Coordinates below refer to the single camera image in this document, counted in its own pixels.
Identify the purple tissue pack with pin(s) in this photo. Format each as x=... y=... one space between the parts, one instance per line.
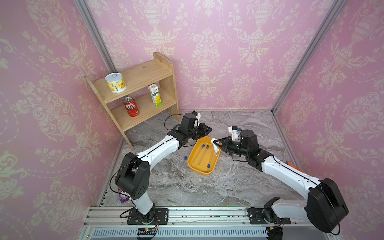
x=124 y=197

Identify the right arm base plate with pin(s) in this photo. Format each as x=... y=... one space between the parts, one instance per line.
x=260 y=216

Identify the aluminium front rail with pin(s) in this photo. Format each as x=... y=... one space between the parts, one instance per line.
x=195 y=223

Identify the orange snack bag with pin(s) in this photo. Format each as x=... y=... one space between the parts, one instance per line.
x=293 y=166

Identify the white wiping cloth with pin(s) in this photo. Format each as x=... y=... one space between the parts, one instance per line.
x=216 y=146

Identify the yellow plastic basin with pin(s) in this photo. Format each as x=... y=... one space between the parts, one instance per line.
x=202 y=169

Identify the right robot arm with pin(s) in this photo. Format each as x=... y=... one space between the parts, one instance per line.
x=323 y=204

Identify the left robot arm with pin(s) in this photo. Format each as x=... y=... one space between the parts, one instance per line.
x=133 y=176

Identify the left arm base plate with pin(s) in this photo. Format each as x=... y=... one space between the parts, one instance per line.
x=154 y=216

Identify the green white juice carton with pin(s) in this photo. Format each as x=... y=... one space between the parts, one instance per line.
x=155 y=94

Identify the yellow white tin can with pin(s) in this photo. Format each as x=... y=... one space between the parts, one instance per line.
x=116 y=82

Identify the test tube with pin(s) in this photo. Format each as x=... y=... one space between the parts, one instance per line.
x=199 y=156
x=203 y=155
x=181 y=165
x=213 y=155

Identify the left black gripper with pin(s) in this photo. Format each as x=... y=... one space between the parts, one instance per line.
x=202 y=126

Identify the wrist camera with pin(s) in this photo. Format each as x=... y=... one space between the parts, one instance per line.
x=240 y=135
x=198 y=116

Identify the wooden two-tier shelf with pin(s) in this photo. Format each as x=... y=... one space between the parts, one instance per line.
x=160 y=71

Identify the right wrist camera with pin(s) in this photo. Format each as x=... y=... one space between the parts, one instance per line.
x=240 y=135

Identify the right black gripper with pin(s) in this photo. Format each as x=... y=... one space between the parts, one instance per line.
x=227 y=142

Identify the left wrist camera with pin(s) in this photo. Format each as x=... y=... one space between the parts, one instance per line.
x=198 y=116

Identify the red cola can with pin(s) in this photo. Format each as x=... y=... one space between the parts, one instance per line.
x=131 y=106

